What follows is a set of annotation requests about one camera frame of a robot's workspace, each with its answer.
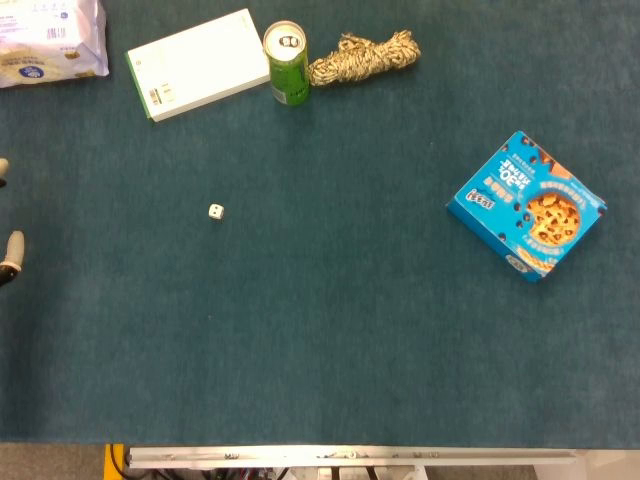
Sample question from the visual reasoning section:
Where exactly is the dark green table mat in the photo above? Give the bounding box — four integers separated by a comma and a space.
0, 0, 640, 450

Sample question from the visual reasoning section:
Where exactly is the green drink can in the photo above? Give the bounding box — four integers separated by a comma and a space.
262, 20, 312, 107

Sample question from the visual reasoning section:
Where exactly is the blue cookie box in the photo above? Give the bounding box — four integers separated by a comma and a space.
446, 130, 609, 284

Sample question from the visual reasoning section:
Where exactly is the white flat box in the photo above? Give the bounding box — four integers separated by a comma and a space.
124, 8, 272, 123

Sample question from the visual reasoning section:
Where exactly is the white tissue pack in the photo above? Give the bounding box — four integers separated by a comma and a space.
0, 0, 110, 90

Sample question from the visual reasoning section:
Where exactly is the beige rope bundle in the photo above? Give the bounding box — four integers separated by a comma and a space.
307, 29, 422, 88

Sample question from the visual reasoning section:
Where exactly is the aluminium frame rail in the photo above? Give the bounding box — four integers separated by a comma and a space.
123, 444, 591, 470

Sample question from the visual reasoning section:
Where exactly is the yellow frame part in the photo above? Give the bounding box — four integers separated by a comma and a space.
103, 443, 126, 480

